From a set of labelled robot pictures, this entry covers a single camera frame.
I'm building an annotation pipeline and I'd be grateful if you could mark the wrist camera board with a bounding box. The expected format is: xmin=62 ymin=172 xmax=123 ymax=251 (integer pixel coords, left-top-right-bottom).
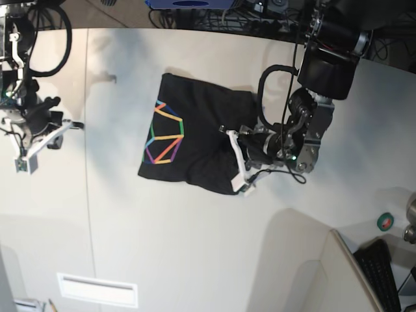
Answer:
xmin=14 ymin=156 xmax=38 ymax=175
xmin=231 ymin=175 xmax=256 ymax=197

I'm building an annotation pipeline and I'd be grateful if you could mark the black t-shirt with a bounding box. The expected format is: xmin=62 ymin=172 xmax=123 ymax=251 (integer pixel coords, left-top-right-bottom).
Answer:
xmin=138 ymin=73 xmax=257 ymax=196

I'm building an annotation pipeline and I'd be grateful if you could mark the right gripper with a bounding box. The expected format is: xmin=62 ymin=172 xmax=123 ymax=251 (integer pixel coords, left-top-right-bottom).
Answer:
xmin=6 ymin=96 xmax=85 ymax=158

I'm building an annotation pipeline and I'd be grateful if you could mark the beige divider panel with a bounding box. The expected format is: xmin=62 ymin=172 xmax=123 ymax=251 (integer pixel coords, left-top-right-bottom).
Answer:
xmin=320 ymin=229 xmax=383 ymax=311

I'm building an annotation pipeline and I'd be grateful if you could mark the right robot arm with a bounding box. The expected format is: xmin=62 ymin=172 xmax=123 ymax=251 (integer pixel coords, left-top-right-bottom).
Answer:
xmin=1 ymin=1 xmax=84 ymax=163

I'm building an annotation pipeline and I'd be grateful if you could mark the green tape roll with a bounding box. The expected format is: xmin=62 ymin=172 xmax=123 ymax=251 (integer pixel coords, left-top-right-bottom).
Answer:
xmin=376 ymin=213 xmax=395 ymax=232

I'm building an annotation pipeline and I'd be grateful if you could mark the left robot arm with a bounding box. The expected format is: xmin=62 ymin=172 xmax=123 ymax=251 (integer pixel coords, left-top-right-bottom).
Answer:
xmin=220 ymin=1 xmax=371 ymax=191

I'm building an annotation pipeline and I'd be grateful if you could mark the black power strip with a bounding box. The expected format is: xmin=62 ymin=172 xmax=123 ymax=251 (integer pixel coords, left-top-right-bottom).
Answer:
xmin=245 ymin=19 xmax=299 ymax=36

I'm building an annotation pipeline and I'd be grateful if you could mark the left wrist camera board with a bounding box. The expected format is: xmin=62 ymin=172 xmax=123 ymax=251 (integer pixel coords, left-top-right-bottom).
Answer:
xmin=231 ymin=175 xmax=256 ymax=197

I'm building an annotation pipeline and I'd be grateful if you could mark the blue box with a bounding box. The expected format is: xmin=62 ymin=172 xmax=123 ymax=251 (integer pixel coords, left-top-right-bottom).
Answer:
xmin=145 ymin=0 xmax=238 ymax=9

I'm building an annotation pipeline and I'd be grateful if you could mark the black keyboard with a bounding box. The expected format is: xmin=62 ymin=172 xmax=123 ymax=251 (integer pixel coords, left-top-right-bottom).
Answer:
xmin=354 ymin=239 xmax=401 ymax=312

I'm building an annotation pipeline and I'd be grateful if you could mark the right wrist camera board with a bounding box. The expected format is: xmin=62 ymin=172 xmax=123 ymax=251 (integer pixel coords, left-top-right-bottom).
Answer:
xmin=14 ymin=156 xmax=38 ymax=175

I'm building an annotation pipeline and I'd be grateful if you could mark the metal cylinder stand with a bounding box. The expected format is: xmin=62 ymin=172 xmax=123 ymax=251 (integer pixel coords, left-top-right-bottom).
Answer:
xmin=403 ymin=193 xmax=415 ymax=245

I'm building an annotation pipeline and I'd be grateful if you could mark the pencil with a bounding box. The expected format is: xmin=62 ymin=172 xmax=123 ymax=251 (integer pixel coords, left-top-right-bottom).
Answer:
xmin=48 ymin=299 xmax=57 ymax=312

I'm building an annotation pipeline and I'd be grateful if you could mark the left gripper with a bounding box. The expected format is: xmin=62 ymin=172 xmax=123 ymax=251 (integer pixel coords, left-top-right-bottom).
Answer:
xmin=218 ymin=125 xmax=283 ymax=182

